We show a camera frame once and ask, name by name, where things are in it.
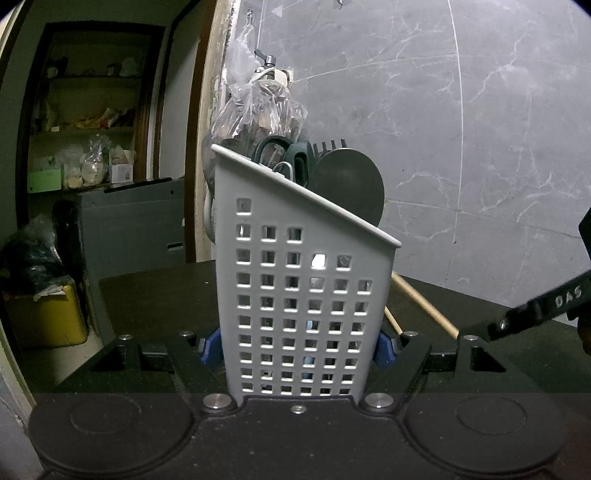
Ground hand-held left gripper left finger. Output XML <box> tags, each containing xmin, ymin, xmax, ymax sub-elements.
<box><xmin>69</xmin><ymin>329</ymin><xmax>237</xmax><ymax>413</ymax></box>

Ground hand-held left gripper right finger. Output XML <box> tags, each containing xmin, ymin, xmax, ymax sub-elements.
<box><xmin>359</xmin><ymin>329</ymin><xmax>525</xmax><ymax>413</ymax></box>

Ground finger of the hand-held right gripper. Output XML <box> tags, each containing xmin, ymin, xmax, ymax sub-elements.
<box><xmin>578</xmin><ymin>217</ymin><xmax>591</xmax><ymax>265</ymax></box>
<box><xmin>459</xmin><ymin>271</ymin><xmax>591</xmax><ymax>344</ymax></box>

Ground white perforated utensil basket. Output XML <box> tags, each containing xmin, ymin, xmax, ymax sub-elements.
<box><xmin>210</xmin><ymin>143</ymin><xmax>400</xmax><ymax>400</ymax></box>

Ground steel fork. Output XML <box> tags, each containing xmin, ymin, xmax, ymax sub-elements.
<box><xmin>313</xmin><ymin>137</ymin><xmax>349</xmax><ymax>153</ymax></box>

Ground dark green scissors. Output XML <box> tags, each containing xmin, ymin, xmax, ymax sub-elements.
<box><xmin>254</xmin><ymin>135</ymin><xmax>317</xmax><ymax>188</ymax></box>

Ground grey cabinet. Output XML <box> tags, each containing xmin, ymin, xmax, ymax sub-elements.
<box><xmin>76</xmin><ymin>178</ymin><xmax>186</xmax><ymax>278</ymax></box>

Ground yellow box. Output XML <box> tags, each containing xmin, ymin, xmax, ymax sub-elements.
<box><xmin>9</xmin><ymin>277</ymin><xmax>89</xmax><ymax>348</ymax></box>

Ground black plastic bag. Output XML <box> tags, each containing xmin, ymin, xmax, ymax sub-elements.
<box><xmin>0</xmin><ymin>215</ymin><xmax>77</xmax><ymax>296</ymax></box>

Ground clear bag of dried goods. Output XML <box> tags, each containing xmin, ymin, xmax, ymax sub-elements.
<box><xmin>60</xmin><ymin>136</ymin><xmax>114</xmax><ymax>190</ymax></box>

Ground light green box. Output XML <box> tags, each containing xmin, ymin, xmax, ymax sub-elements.
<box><xmin>27</xmin><ymin>168</ymin><xmax>63</xmax><ymax>192</ymax></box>

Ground clear plastic bag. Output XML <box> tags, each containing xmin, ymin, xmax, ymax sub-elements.
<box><xmin>201</xmin><ymin>21</ymin><xmax>309</xmax><ymax>195</ymax></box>

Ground pile of snack packets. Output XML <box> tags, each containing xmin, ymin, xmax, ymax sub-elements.
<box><xmin>60</xmin><ymin>107</ymin><xmax>137</xmax><ymax>130</ymax></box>

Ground wooden shelf unit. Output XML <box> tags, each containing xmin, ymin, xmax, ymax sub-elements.
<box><xmin>28</xmin><ymin>23</ymin><xmax>166</xmax><ymax>192</ymax></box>

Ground white hose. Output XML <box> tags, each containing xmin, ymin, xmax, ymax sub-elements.
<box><xmin>202</xmin><ymin>191</ymin><xmax>219</xmax><ymax>243</ymax></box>

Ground wooden door frame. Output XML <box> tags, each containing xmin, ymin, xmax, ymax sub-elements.
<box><xmin>185</xmin><ymin>0</ymin><xmax>238</xmax><ymax>264</ymax></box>

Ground metal wall faucet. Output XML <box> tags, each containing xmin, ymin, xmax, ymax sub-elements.
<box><xmin>254</xmin><ymin>48</ymin><xmax>293</xmax><ymax>88</ymax></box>

